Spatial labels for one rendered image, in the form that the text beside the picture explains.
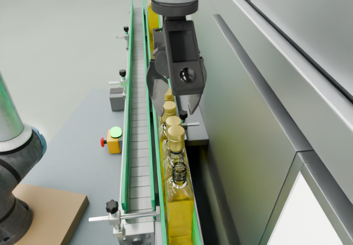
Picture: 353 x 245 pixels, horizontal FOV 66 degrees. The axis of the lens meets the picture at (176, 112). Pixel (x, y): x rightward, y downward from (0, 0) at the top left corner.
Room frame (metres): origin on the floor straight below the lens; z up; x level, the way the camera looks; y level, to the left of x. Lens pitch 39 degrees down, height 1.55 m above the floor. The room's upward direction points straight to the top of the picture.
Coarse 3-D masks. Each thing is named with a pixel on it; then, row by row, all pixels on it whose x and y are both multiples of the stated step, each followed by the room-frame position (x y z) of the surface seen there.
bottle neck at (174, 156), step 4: (172, 152) 0.39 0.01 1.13; (176, 152) 0.38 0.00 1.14; (180, 152) 0.39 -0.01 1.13; (172, 156) 0.39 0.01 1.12; (176, 156) 0.38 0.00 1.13; (180, 156) 0.39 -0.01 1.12; (172, 160) 0.39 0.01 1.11; (176, 160) 0.38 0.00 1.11; (180, 160) 0.39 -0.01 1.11; (172, 164) 0.39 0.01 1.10
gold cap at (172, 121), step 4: (172, 116) 0.47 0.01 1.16; (168, 120) 0.46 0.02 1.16; (172, 120) 0.46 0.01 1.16; (176, 120) 0.46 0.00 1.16; (180, 120) 0.46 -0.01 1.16; (168, 124) 0.45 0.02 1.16; (172, 124) 0.44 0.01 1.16; (176, 124) 0.44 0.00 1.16; (180, 124) 0.45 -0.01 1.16; (168, 128) 0.45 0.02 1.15
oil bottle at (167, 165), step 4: (164, 160) 0.41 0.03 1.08; (168, 160) 0.40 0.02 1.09; (184, 160) 0.40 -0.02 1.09; (164, 164) 0.40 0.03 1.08; (168, 164) 0.39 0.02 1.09; (164, 168) 0.39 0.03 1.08; (168, 168) 0.38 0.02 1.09; (188, 168) 0.39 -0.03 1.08; (164, 172) 0.38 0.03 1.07; (168, 172) 0.38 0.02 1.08; (188, 172) 0.38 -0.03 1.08; (164, 176) 0.38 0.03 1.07; (168, 176) 0.37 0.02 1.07; (188, 176) 0.38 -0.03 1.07; (164, 180) 0.39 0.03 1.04; (164, 184) 0.40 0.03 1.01; (164, 188) 0.41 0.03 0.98
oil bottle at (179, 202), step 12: (168, 180) 0.35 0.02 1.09; (168, 192) 0.32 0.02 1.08; (180, 192) 0.32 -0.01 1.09; (192, 192) 0.33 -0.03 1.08; (168, 204) 0.31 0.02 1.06; (180, 204) 0.31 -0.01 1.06; (192, 204) 0.32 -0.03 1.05; (168, 216) 0.31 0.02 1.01; (180, 216) 0.31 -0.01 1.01; (192, 216) 0.32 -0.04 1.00; (168, 228) 0.32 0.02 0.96; (180, 228) 0.31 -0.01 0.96; (180, 240) 0.31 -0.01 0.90
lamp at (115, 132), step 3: (111, 129) 0.77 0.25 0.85; (114, 129) 0.76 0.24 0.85; (117, 129) 0.76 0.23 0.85; (120, 129) 0.77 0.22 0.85; (111, 132) 0.75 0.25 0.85; (114, 132) 0.75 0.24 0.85; (117, 132) 0.75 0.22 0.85; (120, 132) 0.76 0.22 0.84; (111, 135) 0.75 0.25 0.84; (114, 135) 0.75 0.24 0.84; (117, 135) 0.75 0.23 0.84; (120, 135) 0.76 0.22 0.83
